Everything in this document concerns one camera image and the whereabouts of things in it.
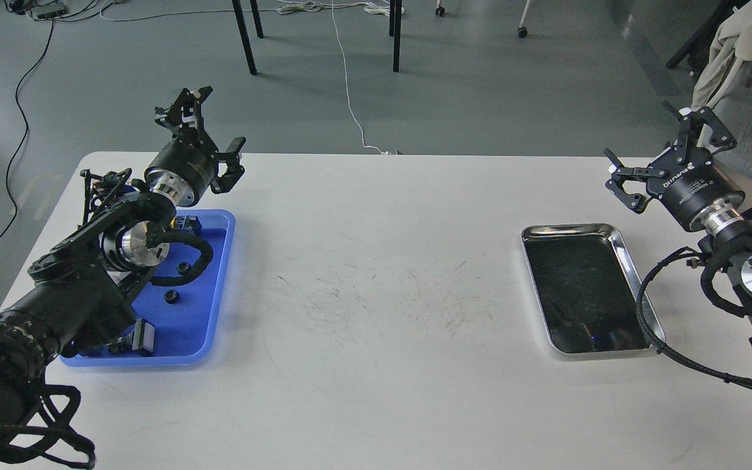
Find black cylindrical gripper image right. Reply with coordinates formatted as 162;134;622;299
604;101;746;233

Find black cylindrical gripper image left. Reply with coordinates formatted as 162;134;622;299
144;86;247;202

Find silver metal tray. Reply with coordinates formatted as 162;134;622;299
520;223;655;361

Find blue plastic tray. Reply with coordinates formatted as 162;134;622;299
62;209;236;367

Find red emergency stop button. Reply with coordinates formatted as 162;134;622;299
170;215;202;237

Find beige jacket on chair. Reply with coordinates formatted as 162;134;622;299
690;1;752;111

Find black square push button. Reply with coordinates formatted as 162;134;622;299
108;318;155;357

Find black table legs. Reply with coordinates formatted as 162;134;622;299
231;0;404;76

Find white floor cable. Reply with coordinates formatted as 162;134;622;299
99;0;406;156

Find black floor cable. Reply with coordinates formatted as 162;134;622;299
0;20;57;294

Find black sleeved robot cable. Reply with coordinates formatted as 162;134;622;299
635;247;752;400

